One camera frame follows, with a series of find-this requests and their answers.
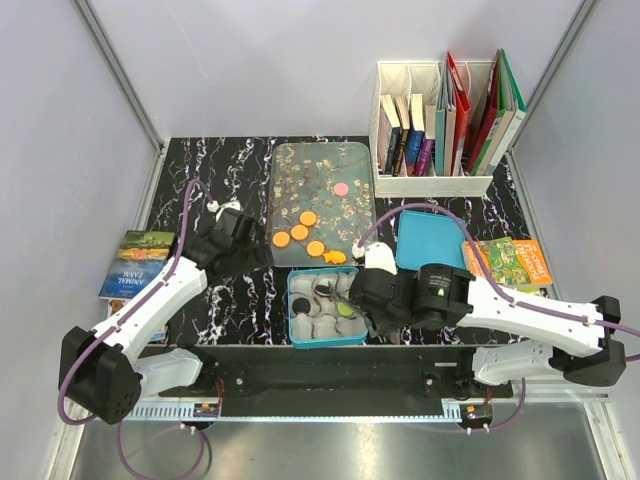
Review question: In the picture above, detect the green round cookie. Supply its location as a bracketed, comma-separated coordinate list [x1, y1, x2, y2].
[336, 302, 355, 318]

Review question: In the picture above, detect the pink round cookie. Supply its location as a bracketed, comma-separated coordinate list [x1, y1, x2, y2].
[333, 182, 349, 197]

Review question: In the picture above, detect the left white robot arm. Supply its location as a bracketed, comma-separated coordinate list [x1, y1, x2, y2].
[57, 203, 273, 425]

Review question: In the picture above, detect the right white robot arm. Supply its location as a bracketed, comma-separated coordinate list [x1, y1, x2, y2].
[347, 264, 627, 397]

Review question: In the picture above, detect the orange round cookie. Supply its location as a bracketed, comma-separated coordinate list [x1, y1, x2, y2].
[272, 231, 291, 248]
[306, 240, 325, 258]
[290, 224, 309, 241]
[299, 210, 317, 227]

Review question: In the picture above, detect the teal cookie tin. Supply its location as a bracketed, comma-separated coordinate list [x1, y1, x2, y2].
[287, 267, 368, 349]

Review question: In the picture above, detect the orange fish cookie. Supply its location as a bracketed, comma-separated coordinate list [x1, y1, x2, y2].
[322, 250, 347, 265]

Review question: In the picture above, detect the teal tin lid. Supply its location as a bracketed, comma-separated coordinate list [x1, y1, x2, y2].
[395, 210, 466, 271]

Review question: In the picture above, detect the floral glass tray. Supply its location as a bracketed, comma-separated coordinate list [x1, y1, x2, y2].
[267, 142, 376, 268]

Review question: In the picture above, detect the orange treehouse book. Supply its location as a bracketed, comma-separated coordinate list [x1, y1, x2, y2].
[461, 237, 553, 292]

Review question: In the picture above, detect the book under Animal Farm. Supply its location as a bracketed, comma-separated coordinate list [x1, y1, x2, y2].
[107, 299, 167, 344]

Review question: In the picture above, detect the purple paperback book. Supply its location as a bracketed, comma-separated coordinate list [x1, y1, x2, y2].
[413, 105, 436, 177]

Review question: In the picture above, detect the blue paperback book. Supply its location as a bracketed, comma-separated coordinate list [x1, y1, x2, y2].
[405, 93, 425, 176]

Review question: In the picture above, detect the white book organizer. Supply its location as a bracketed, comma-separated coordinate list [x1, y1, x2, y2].
[369, 61, 493, 198]

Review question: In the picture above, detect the teal folder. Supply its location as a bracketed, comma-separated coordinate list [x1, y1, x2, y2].
[434, 59, 447, 176]

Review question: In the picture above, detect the red folder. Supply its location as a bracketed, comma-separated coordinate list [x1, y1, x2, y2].
[447, 52, 471, 176]

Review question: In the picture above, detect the green folder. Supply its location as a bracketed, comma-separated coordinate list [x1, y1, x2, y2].
[467, 48, 527, 176]

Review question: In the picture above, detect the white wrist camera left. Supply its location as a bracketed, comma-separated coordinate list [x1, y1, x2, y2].
[207, 200, 242, 216]

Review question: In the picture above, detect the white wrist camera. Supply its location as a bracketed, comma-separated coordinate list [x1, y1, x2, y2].
[207, 200, 242, 216]
[352, 242, 397, 275]

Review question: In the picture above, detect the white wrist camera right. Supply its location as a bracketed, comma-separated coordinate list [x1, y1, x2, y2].
[352, 242, 397, 275]

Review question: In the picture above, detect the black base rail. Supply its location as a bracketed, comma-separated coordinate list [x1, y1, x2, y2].
[134, 343, 516, 419]

